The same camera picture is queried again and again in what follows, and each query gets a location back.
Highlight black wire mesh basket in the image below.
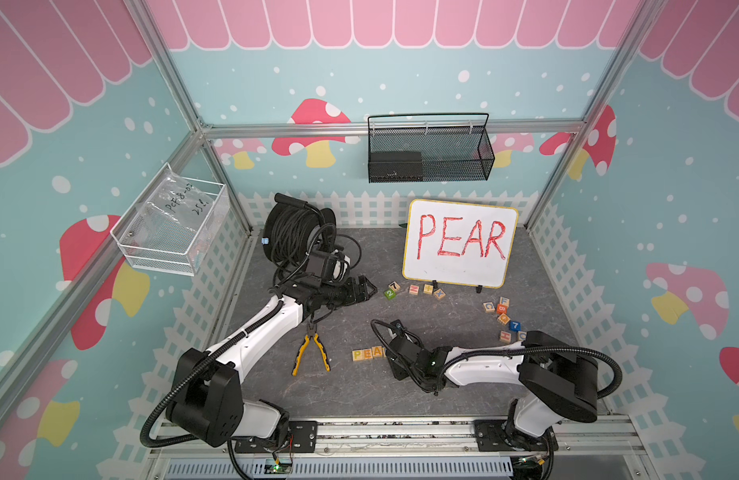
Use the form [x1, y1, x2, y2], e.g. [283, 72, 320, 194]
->
[366, 112, 495, 183]

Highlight clear plastic wall bin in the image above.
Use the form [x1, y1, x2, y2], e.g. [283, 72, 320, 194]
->
[110, 164, 230, 276]

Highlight yellow black pliers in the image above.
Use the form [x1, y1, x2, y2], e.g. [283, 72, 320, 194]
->
[291, 333, 331, 377]

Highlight whiteboard with red PEAR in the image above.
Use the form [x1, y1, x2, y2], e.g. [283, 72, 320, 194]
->
[403, 199, 519, 289]

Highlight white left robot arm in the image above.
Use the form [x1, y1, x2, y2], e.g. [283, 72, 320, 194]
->
[139, 224, 377, 450]

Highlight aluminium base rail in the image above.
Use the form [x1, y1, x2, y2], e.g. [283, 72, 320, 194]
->
[141, 414, 659, 479]

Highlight black cable reel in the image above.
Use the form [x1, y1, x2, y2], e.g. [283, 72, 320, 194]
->
[261, 193, 361, 287]

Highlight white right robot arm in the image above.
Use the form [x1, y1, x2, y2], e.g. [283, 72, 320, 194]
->
[371, 319, 623, 453]

